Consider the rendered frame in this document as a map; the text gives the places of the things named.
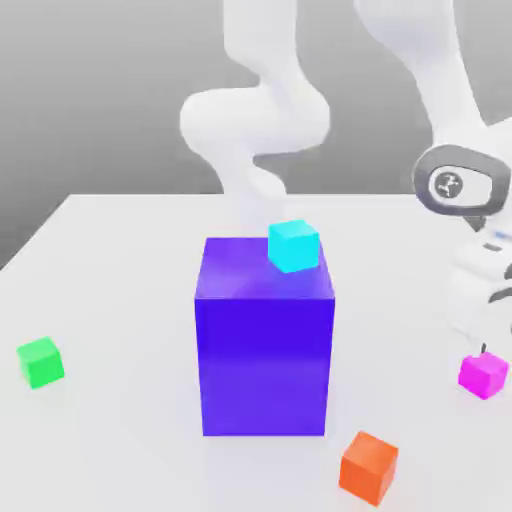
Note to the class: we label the small magenta cube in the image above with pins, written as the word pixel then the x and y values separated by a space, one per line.
pixel 482 376

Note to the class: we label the small orange cube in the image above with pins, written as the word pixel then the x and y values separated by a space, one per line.
pixel 368 468

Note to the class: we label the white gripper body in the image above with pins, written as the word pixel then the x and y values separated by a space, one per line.
pixel 476 296

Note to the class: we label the small green cube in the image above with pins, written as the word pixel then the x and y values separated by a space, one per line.
pixel 40 364

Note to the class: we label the small cyan cube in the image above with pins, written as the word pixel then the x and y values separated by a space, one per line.
pixel 294 248

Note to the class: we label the large purple box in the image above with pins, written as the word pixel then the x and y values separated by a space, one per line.
pixel 262 360

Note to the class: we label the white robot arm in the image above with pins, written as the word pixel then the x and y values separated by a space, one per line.
pixel 280 120

